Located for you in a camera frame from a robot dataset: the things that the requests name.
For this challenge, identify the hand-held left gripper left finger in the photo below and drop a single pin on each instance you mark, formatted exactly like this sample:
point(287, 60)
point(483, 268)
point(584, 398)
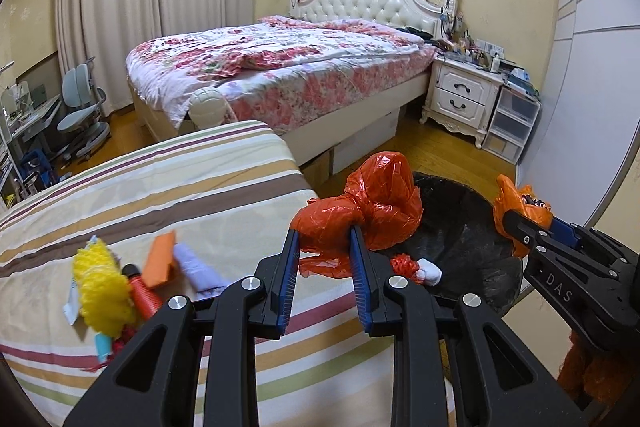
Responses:
point(286, 287)

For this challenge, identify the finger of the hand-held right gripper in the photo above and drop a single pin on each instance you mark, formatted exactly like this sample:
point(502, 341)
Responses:
point(525, 234)
point(567, 232)

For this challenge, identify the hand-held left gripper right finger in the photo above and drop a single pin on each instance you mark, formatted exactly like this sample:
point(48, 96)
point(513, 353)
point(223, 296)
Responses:
point(361, 292)

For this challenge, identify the black lined trash bin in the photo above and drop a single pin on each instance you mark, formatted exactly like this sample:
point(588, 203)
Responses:
point(470, 237)

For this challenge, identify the pale lavender cloth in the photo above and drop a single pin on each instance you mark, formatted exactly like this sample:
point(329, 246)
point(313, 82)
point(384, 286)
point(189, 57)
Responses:
point(197, 269)

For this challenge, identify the large orange plastic bag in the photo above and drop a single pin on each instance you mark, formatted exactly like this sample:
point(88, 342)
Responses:
point(385, 202)

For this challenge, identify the orange sponge piece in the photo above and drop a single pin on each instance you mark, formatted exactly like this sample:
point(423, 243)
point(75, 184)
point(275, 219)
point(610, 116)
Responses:
point(159, 259)

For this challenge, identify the yellow foam net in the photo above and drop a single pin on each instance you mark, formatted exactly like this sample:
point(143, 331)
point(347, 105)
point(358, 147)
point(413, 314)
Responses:
point(102, 284)

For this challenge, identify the small red mesh net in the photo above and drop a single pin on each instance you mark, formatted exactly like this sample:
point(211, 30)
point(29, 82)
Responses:
point(402, 266)

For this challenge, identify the white crumpled tissue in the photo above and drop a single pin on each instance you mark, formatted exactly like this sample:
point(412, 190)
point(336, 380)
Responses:
point(429, 272)

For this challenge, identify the clear plastic drawer unit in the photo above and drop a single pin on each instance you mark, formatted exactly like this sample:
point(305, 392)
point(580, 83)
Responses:
point(515, 122)

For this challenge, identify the brown cardboard box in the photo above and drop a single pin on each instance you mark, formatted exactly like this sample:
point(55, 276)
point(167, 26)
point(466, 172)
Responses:
point(317, 167)

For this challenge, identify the white carved nightstand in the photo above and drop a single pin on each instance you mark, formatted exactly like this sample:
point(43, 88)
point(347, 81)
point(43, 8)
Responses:
point(460, 99)

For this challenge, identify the white cardboard box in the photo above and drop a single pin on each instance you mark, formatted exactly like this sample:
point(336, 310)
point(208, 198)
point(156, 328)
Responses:
point(367, 142)

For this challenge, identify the white sliding wardrobe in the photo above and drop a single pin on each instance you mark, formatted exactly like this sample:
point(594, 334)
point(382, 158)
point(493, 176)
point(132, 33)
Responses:
point(590, 57)

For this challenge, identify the clutter of bottles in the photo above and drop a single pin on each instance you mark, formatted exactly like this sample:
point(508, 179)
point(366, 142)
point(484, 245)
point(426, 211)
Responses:
point(475, 49)

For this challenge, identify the light blue tube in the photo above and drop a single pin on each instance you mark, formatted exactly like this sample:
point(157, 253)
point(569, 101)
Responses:
point(102, 349)

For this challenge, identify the white printed packet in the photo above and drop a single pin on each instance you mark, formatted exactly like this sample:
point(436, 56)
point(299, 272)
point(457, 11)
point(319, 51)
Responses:
point(72, 309)

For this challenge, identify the floral quilt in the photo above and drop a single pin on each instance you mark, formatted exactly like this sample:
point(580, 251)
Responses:
point(280, 62)

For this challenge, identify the grey office chair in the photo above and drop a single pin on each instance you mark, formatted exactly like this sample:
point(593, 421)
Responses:
point(80, 117)

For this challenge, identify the blue plastic stool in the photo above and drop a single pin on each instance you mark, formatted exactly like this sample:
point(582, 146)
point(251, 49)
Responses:
point(37, 167)

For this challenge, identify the white tufted bed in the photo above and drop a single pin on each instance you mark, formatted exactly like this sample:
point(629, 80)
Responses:
point(370, 2)

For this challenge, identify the white study desk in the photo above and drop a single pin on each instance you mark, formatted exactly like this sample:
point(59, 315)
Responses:
point(35, 117)

